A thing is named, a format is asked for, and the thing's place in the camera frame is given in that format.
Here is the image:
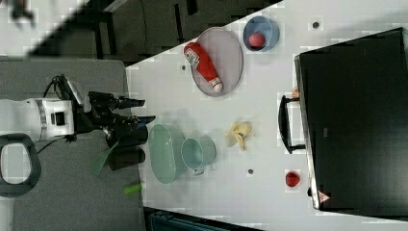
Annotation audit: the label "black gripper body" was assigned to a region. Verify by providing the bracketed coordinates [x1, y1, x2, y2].
[74, 91, 138, 139]

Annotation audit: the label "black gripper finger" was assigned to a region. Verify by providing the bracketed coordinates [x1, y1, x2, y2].
[128, 115, 156, 125]
[117, 98, 145, 110]

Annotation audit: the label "peeled yellow banana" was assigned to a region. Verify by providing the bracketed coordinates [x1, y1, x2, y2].
[223, 121, 252, 151]

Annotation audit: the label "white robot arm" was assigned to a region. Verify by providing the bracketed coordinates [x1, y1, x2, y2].
[0, 91, 155, 198]

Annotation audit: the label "green oval strainer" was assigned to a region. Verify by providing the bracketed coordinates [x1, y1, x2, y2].
[148, 124, 186, 184]

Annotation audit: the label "black cylinder lower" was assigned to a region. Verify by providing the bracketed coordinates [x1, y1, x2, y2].
[108, 146, 145, 170]

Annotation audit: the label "green spatula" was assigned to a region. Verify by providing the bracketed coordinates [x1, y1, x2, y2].
[91, 142, 118, 175]

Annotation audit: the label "bright green small object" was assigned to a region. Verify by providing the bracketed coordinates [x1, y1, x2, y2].
[124, 184, 142, 194]

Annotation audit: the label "teal metal cup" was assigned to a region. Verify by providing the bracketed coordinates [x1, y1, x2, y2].
[181, 136, 217, 176]

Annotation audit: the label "red ketchup bottle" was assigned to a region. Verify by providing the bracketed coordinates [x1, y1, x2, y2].
[184, 42, 223, 92]

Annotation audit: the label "grey round plate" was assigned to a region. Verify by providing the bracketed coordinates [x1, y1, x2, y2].
[191, 27, 242, 97]

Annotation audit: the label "red ball fruit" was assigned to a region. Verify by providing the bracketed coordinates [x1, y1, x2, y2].
[248, 33, 266, 49]

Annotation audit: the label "blue bowl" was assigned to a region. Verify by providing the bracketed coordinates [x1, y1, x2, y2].
[242, 15, 280, 52]

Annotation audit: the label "orange slice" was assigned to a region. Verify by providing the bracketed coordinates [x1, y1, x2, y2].
[292, 88, 299, 98]

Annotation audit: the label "red strawberry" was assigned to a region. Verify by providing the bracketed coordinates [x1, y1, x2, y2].
[285, 171, 300, 188]

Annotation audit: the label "black toaster oven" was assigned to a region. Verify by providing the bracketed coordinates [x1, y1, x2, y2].
[294, 28, 408, 220]

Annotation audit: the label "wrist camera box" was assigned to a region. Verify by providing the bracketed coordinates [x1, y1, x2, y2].
[58, 75, 84, 107]

